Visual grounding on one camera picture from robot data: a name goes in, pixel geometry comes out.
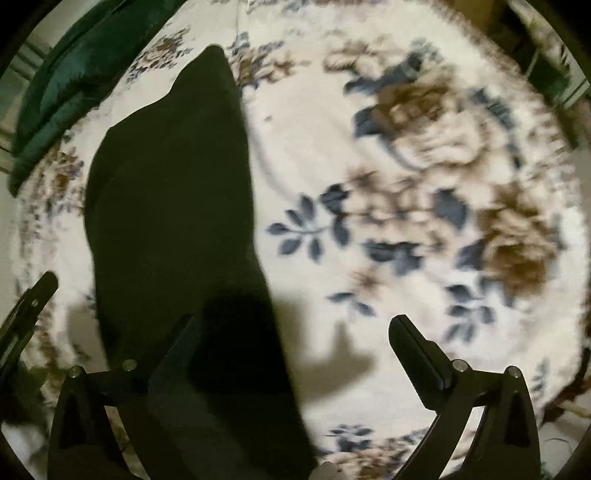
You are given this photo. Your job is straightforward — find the black cloth garment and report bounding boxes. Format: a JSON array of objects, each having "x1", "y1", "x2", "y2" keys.
[{"x1": 84, "y1": 45, "x2": 315, "y2": 479}]

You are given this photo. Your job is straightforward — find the floral white bed blanket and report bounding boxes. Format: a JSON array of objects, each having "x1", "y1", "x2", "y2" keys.
[{"x1": 13, "y1": 1, "x2": 589, "y2": 479}]

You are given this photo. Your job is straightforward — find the dark green pillow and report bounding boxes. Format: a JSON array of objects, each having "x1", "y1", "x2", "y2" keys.
[{"x1": 8, "y1": 0, "x2": 183, "y2": 197}]

